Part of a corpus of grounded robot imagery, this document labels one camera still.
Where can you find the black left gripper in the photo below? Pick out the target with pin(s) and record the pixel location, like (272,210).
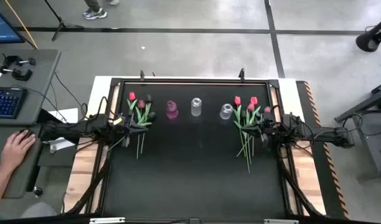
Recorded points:
(120,128)

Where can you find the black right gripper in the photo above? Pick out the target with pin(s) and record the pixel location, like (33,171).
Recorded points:
(271,132)

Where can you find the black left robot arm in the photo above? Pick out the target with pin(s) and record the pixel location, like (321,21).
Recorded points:
(75,129)

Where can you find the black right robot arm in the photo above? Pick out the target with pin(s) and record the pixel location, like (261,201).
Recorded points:
(327,133)

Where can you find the short clear ribbed vase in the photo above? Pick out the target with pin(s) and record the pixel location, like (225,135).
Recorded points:
(226,111)

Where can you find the pink ribbed glass vase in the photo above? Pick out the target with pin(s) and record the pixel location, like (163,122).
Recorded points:
(172,109)

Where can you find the tall clear diamond-cut vase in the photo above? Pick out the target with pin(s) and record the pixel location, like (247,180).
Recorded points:
(196,106)

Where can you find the black table mat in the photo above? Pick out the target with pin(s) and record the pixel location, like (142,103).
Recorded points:
(193,180)

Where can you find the black panel orange striped edge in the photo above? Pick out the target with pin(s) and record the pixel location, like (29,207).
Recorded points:
(326,174)

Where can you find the black round knob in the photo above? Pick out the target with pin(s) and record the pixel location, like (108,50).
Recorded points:
(38,191)

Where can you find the grey metal table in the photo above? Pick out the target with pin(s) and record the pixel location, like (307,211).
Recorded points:
(374,143)

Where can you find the person's hand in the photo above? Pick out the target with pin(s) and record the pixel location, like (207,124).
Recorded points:
(16,152)

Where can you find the person's shoe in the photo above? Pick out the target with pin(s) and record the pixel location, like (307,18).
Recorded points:
(94,14)
(113,2)

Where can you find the black c-clamp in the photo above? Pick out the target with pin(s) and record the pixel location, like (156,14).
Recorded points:
(22,75)
(10,59)

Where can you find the black tripod stand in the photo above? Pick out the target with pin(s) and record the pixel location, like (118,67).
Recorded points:
(61,23)

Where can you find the black backlit keyboard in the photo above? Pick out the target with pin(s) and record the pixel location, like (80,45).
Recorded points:
(7,102)

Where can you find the person's leg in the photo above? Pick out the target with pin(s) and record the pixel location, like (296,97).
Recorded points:
(92,3)

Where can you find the black cylindrical stand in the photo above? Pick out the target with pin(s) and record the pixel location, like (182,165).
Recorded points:
(369,40)

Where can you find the black framed computer monitor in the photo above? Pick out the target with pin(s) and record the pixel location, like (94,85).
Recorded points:
(3,29)

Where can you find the small black frame clamp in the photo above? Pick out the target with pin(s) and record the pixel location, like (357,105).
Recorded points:
(241,74)
(142,75)

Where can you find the black metal table frame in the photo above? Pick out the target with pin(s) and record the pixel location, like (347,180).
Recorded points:
(193,80)

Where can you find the silver metal bracket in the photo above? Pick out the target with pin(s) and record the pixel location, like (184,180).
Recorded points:
(107,220)
(280,221)

